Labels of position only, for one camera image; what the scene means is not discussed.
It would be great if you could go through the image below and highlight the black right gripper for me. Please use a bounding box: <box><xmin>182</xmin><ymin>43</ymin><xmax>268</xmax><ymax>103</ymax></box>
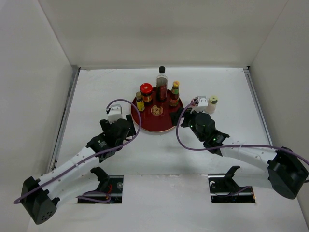
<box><xmin>169</xmin><ymin>106</ymin><xmax>205</xmax><ymax>142</ymax></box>

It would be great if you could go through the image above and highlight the yellow cap red sauce bottle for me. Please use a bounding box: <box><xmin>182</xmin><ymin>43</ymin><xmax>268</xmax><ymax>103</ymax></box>
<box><xmin>169</xmin><ymin>81</ymin><xmax>180</xmax><ymax>107</ymax></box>

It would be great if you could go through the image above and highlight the yellow label gold cap bottle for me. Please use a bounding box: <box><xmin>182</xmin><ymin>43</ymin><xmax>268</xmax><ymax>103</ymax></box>
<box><xmin>136</xmin><ymin>92</ymin><xmax>145</xmax><ymax>112</ymax></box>

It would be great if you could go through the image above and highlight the tall dark bottle red label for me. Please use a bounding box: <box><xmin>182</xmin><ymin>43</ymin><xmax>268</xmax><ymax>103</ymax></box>
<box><xmin>156</xmin><ymin>66</ymin><xmax>168</xmax><ymax>102</ymax></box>

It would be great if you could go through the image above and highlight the red lid chili sauce jar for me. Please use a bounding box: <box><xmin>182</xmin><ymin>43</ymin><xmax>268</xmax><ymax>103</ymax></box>
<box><xmin>140</xmin><ymin>83</ymin><xmax>153</xmax><ymax>105</ymax></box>

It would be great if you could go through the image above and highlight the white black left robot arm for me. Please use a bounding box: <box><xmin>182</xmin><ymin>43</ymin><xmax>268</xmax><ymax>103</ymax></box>
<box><xmin>15</xmin><ymin>115</ymin><xmax>137</xmax><ymax>225</ymax></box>

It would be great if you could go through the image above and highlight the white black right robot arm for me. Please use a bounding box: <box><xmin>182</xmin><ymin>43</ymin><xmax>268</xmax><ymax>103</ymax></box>
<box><xmin>170</xmin><ymin>108</ymin><xmax>309</xmax><ymax>199</ymax></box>

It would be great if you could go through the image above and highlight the red round lacquer tray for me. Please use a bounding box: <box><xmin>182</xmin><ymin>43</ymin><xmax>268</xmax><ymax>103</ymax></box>
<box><xmin>131</xmin><ymin>87</ymin><xmax>183</xmax><ymax>132</ymax></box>

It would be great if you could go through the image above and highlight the pale squeeze bottle yellow cap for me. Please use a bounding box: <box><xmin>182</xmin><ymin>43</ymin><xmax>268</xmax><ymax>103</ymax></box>
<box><xmin>205</xmin><ymin>95</ymin><xmax>218</xmax><ymax>114</ymax></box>

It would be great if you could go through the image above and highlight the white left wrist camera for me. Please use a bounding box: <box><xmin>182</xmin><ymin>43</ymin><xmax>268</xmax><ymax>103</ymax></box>
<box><xmin>106</xmin><ymin>104</ymin><xmax>123</xmax><ymax>124</ymax></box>

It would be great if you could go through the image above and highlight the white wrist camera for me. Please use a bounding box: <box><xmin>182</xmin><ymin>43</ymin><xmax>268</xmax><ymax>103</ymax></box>
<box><xmin>106</xmin><ymin>104</ymin><xmax>123</xmax><ymax>124</ymax></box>
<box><xmin>191</xmin><ymin>96</ymin><xmax>208</xmax><ymax>113</ymax></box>

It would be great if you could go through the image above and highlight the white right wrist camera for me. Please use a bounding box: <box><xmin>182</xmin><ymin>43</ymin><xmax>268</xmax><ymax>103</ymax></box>
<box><xmin>191</xmin><ymin>96</ymin><xmax>208</xmax><ymax>113</ymax></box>

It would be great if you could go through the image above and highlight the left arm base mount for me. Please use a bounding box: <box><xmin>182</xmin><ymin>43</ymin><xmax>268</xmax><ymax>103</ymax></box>
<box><xmin>77</xmin><ymin>167</ymin><xmax>124</xmax><ymax>204</ymax></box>

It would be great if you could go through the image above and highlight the left aluminium table rail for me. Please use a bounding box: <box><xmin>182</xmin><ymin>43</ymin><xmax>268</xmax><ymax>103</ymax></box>
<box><xmin>45</xmin><ymin>65</ymin><xmax>81</xmax><ymax>173</ymax></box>

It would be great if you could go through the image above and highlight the aluminium table rail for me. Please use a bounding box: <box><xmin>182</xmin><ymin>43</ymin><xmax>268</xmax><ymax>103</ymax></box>
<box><xmin>243</xmin><ymin>67</ymin><xmax>273</xmax><ymax>145</ymax></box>
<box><xmin>72</xmin><ymin>64</ymin><xmax>250</xmax><ymax>70</ymax></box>
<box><xmin>45</xmin><ymin>65</ymin><xmax>81</xmax><ymax>173</ymax></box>

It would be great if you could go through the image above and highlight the back aluminium table rail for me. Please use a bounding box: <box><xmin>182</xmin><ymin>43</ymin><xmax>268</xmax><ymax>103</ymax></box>
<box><xmin>72</xmin><ymin>64</ymin><xmax>250</xmax><ymax>70</ymax></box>

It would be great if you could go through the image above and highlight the right aluminium table rail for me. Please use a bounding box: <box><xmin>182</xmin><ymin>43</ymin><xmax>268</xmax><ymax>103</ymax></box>
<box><xmin>243</xmin><ymin>67</ymin><xmax>273</xmax><ymax>145</ymax></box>

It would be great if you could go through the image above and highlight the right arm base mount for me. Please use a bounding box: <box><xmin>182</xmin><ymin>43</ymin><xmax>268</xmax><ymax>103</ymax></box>
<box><xmin>208</xmin><ymin>166</ymin><xmax>255</xmax><ymax>203</ymax></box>

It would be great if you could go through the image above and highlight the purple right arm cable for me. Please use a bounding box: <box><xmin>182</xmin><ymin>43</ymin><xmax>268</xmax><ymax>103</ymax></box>
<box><xmin>176</xmin><ymin>100</ymin><xmax>309</xmax><ymax>196</ymax></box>

